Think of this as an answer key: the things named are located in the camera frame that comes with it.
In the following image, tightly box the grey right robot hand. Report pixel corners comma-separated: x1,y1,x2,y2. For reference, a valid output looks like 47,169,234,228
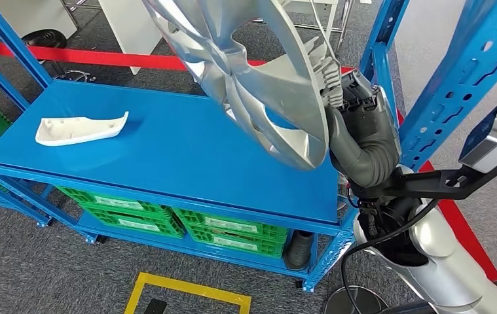
325,69,403,167

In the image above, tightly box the grey plastic wheel cover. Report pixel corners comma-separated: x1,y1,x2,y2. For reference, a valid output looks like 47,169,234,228
141,0,344,171

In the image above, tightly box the white plastic trim part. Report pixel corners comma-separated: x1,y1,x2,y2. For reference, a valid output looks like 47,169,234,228
34,111,130,147

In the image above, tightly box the black ribbed rubber boot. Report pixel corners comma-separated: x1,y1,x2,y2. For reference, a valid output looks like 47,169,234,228
284,230,316,270

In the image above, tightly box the chrome stanchion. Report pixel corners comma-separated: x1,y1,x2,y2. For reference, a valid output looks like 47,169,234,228
323,281,497,314

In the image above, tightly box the white table panel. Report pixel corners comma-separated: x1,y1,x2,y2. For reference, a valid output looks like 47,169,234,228
98,0,165,75

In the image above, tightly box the small dark block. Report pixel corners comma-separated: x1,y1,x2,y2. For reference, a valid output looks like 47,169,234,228
143,299,168,314

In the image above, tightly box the black swivel stool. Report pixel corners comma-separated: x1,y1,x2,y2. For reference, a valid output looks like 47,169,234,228
21,29,98,84

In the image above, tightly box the white cabinet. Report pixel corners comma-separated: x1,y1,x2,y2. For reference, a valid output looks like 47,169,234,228
0,0,79,43

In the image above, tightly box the black camera cable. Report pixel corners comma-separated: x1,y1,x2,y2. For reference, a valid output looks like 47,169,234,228
340,198,441,314

